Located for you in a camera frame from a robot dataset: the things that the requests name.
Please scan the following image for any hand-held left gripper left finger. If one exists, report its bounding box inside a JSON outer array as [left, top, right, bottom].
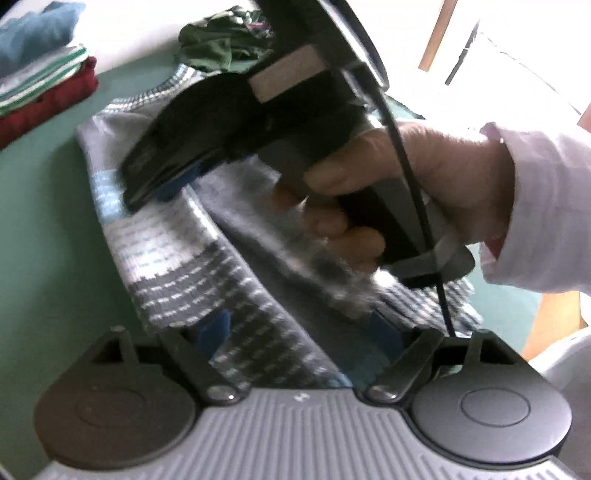
[[81, 309, 243, 406]]

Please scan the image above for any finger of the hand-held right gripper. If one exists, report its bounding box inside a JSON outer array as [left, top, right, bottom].
[[122, 73, 269, 214]]

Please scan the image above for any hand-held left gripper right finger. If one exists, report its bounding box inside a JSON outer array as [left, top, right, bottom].
[[367, 310, 519, 406]]

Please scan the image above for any grey striped knit sweater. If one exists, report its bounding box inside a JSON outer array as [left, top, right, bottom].
[[76, 65, 481, 388]]

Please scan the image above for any person's right forearm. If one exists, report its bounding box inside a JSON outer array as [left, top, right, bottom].
[[478, 106, 591, 296]]

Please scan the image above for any dark green clothes pile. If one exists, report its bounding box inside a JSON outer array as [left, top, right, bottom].
[[173, 4, 278, 75]]

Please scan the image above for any person's right hand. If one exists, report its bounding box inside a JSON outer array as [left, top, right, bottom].
[[271, 121, 514, 274]]

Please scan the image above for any red garment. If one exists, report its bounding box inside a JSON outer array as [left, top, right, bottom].
[[0, 55, 99, 148]]

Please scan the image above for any white green striped garment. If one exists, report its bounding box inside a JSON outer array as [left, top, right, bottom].
[[0, 44, 88, 116]]

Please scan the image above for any dark thin pole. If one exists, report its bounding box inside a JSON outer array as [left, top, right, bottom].
[[445, 18, 481, 86]]

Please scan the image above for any green bed sheet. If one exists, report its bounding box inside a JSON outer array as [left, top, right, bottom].
[[0, 28, 548, 467]]

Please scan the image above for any blue garment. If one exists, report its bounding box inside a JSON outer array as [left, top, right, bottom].
[[0, 0, 86, 70]]

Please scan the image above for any black cable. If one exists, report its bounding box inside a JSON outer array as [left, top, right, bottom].
[[323, 0, 455, 337]]

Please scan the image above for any wooden door frame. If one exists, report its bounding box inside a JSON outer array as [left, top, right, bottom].
[[418, 0, 458, 72]]

